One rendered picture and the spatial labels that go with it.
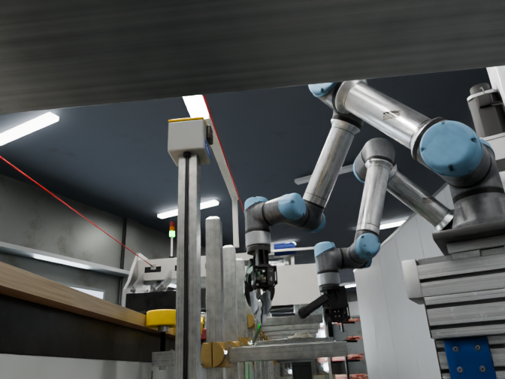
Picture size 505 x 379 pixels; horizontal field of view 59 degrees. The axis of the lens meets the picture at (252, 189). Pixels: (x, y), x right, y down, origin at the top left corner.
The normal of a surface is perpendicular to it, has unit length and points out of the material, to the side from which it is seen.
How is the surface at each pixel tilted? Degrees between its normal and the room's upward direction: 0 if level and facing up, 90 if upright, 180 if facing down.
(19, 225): 90
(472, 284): 90
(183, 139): 90
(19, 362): 90
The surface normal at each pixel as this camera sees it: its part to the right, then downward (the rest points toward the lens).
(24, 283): 0.99, -0.08
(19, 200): 0.87, -0.22
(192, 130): -0.10, -0.38
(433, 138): -0.56, -0.20
